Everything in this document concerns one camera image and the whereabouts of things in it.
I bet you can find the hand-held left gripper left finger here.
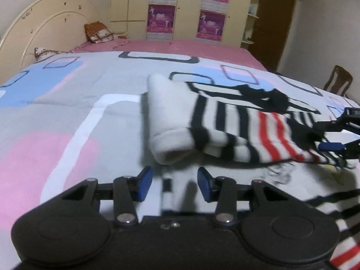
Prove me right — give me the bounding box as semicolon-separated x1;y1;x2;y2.
60;166;154;227

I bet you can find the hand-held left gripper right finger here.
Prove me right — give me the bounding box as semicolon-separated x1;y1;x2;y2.
197;167;306;228

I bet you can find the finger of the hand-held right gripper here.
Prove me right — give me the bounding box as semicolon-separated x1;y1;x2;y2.
313;108;360;133
319;138;360;161

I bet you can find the white black red striped sweater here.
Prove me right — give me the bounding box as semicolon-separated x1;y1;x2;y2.
146;74;360;270

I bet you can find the brown wooden chair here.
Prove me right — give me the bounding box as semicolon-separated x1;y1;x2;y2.
323;65;354;97

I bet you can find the printed grey pink blue blanket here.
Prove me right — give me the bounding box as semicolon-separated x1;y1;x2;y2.
0;51;360;262

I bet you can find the brown wooden door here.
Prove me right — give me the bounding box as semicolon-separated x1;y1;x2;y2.
256;0;299;73

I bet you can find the cream corner shelf unit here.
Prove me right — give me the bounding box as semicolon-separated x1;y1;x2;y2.
240;0;265;49

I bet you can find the pink bed sheet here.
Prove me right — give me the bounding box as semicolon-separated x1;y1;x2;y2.
72;38;267;71

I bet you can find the orange and white patterned pillow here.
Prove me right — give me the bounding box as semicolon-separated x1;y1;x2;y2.
84;20;119;44

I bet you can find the brown and white patterned pillow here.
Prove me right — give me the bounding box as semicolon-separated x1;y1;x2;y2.
34;46;74;61

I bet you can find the cream wardrobe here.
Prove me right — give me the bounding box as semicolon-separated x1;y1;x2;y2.
109;0;255;48

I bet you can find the cream curved headboard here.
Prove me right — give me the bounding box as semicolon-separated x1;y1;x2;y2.
0;0;106;75

